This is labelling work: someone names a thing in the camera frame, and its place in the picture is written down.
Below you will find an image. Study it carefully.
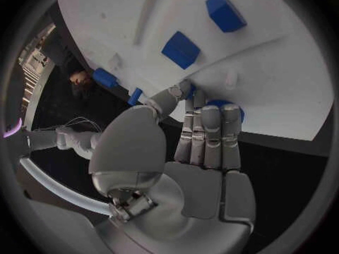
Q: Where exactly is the white task board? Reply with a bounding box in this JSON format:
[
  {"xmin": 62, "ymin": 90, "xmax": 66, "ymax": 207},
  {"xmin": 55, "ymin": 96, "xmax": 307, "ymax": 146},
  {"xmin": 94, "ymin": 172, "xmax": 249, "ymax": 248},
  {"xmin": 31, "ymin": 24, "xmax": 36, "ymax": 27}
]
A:
[{"xmin": 56, "ymin": 0, "xmax": 334, "ymax": 142}]

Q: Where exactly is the blue short cylinder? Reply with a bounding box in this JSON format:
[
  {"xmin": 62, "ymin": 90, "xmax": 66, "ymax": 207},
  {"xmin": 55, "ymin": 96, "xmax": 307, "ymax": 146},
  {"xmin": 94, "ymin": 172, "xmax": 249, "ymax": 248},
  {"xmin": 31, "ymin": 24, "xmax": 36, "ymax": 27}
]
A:
[{"xmin": 92, "ymin": 67, "xmax": 120, "ymax": 89}]

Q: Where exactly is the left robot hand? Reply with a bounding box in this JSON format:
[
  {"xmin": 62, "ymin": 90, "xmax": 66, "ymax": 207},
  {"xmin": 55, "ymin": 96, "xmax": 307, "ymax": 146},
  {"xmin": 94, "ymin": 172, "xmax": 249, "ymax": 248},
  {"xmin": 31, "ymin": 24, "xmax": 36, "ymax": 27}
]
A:
[{"xmin": 88, "ymin": 80, "xmax": 257, "ymax": 254}]

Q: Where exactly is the person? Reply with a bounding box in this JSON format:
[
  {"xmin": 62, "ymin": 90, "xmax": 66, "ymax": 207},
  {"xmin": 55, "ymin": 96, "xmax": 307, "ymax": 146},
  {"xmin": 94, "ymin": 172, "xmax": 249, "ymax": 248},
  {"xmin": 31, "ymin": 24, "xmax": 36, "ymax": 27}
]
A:
[{"xmin": 67, "ymin": 68, "xmax": 97, "ymax": 98}]

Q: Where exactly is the blue round part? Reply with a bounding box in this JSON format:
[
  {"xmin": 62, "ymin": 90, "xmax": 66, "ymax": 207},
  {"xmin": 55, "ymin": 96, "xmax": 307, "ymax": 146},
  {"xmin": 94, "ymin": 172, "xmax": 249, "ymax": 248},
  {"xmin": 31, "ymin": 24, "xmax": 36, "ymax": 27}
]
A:
[{"xmin": 186, "ymin": 84, "xmax": 246, "ymax": 126}]

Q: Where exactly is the white cable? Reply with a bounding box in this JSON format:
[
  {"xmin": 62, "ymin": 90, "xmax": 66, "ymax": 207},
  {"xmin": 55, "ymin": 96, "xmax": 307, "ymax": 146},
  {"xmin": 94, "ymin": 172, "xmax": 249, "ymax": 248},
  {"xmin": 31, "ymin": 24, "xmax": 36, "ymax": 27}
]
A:
[{"xmin": 63, "ymin": 116, "xmax": 103, "ymax": 133}]

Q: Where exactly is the blue block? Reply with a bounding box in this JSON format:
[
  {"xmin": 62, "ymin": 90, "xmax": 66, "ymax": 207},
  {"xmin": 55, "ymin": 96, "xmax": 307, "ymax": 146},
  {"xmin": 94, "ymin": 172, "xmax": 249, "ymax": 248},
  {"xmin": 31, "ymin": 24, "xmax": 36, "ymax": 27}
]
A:
[
  {"xmin": 161, "ymin": 30, "xmax": 202, "ymax": 71},
  {"xmin": 205, "ymin": 0, "xmax": 248, "ymax": 33}
]

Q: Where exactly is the blue peg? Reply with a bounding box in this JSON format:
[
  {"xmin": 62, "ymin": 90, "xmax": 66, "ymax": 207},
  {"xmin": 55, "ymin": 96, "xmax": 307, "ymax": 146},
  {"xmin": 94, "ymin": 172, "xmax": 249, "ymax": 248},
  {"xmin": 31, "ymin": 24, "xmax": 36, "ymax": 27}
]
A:
[{"xmin": 127, "ymin": 87, "xmax": 144, "ymax": 107}]

